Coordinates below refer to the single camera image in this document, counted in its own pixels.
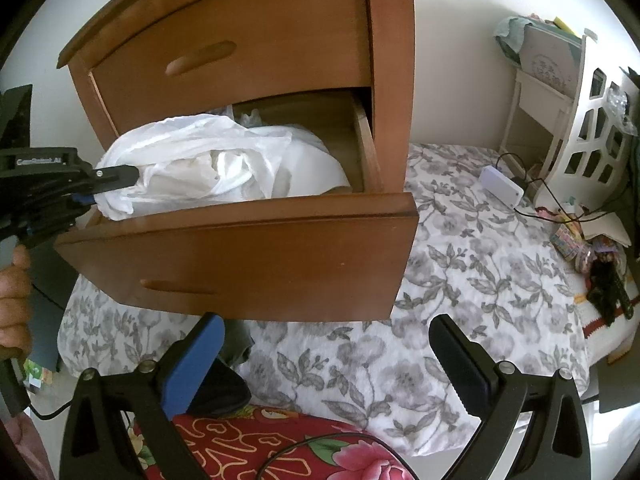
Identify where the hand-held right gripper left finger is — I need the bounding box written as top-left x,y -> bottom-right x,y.
59,312 -> 226,480

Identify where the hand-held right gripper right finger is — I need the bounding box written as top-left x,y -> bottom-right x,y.
429,314 -> 592,480

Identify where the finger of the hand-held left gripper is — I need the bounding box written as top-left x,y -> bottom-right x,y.
80,165 -> 142,196
65,192 -> 98,221

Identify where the black garment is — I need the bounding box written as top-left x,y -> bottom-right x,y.
187,355 -> 252,417

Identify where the grey-green garment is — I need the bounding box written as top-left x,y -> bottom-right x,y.
224,319 -> 257,367

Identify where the white garment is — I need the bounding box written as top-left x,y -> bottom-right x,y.
94,112 -> 351,221

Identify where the wooden drawer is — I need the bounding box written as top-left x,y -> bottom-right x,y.
54,87 -> 420,323
87,0 -> 373,136

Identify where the person's left hand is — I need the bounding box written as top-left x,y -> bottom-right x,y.
0,247 -> 34,361

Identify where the grey floral bed quilt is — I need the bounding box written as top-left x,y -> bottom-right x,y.
57,142 -> 593,456

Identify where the red floral blanket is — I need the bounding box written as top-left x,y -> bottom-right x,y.
127,402 -> 421,480

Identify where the cream knit blanket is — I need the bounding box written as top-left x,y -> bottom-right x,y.
572,270 -> 640,366

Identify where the green printed box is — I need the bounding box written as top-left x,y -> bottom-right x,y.
22,360 -> 56,396

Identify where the dark board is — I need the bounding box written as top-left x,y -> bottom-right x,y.
597,355 -> 640,413

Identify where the black stuffed toy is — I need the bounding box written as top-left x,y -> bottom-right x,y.
590,255 -> 638,326

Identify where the white rectangular device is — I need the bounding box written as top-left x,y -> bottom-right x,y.
479,165 -> 525,206

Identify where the closed wooden drawer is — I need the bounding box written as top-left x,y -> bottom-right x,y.
87,0 -> 373,136

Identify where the beige paper pad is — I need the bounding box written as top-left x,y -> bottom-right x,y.
575,211 -> 632,247

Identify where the white lattice rack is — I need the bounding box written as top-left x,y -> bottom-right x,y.
497,25 -> 633,211

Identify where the wooden nightstand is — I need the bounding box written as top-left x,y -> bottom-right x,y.
56,0 -> 413,196

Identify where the clear plastic bag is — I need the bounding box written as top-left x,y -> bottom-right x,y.
602,80 -> 640,136

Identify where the grey board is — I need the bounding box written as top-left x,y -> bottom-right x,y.
520,25 -> 583,86

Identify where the pale green cloth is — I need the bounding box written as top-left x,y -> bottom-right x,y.
492,15 -> 526,56

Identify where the yellow block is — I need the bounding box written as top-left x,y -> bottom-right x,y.
552,16 -> 581,38

